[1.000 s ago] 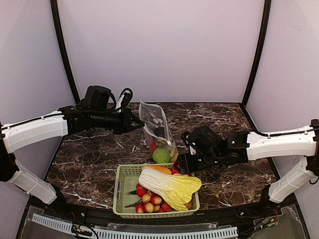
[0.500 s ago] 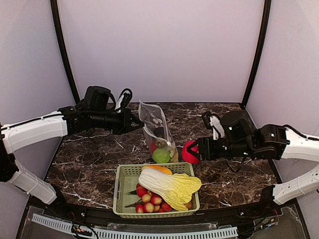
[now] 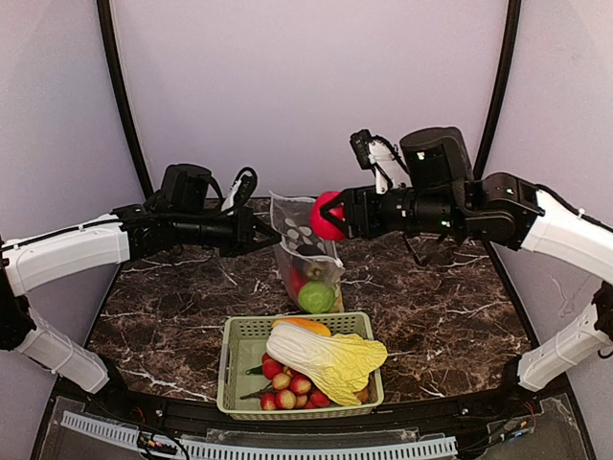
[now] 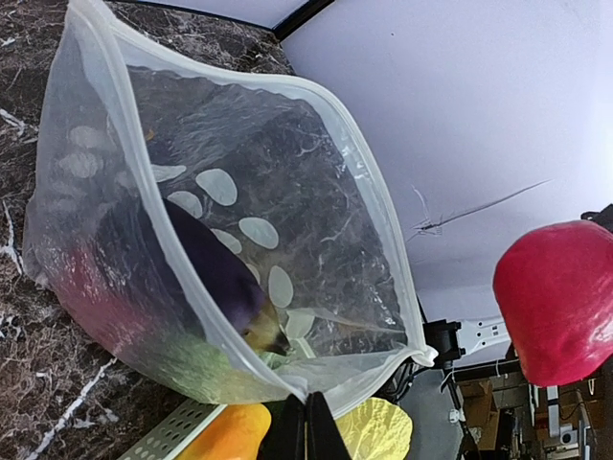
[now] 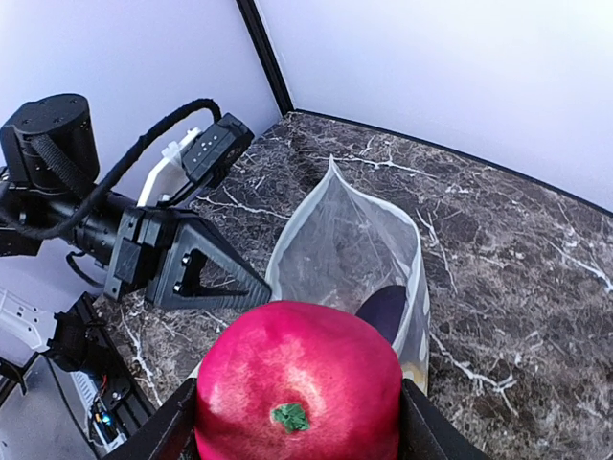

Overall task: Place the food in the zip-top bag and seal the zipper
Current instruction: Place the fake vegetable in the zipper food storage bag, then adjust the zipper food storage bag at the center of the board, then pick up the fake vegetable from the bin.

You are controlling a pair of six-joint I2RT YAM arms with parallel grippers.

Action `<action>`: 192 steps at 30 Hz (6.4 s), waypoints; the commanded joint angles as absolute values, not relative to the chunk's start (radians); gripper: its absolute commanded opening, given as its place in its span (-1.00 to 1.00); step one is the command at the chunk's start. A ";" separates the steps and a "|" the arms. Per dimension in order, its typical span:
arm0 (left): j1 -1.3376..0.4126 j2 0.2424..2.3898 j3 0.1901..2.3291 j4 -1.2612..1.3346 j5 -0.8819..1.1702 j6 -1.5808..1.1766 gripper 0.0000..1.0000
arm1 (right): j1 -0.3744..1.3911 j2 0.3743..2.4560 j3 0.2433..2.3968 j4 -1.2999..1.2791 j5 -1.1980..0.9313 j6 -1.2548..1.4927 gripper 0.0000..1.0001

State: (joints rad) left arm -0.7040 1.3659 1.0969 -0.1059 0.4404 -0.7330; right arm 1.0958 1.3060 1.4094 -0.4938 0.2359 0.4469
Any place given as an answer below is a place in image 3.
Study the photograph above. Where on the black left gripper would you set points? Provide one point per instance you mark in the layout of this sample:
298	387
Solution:
244	231

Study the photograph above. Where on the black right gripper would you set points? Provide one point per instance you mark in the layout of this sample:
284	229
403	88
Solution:
359	212

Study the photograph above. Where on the dark purple toy eggplant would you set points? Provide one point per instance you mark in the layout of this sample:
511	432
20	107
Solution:
309	261

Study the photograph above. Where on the clear dotted zip top bag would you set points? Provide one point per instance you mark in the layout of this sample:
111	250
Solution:
290	217

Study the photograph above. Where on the red toy bell pepper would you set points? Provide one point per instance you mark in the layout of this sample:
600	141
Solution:
296	281

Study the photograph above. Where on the green toy apple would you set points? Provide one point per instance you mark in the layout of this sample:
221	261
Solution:
316	297

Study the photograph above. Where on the yellow toy lemon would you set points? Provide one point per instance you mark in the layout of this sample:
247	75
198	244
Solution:
338	303

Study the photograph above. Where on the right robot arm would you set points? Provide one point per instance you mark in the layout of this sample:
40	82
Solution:
426	185

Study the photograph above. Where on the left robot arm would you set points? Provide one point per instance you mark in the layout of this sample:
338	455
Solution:
188	209

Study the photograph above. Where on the orange yellow toy mango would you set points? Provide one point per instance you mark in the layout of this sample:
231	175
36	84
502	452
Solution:
306	324

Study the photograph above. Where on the pale green plastic basket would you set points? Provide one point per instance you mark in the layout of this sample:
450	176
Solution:
243	345

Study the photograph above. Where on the toy napa cabbage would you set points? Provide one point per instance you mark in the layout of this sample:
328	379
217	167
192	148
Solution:
339	365

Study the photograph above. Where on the toy lychee fruit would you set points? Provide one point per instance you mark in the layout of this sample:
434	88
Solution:
285	400

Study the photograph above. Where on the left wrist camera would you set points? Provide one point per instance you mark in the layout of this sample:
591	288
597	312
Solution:
244	186

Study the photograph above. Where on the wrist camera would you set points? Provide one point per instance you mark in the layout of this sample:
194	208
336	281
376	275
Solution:
244	186
376	154

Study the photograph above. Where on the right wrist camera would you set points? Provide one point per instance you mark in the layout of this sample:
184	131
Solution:
376	154

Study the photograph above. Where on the white slotted cable duct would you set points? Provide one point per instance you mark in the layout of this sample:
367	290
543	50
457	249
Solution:
227	444

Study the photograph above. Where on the black left corner frame post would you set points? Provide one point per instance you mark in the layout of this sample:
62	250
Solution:
116	75

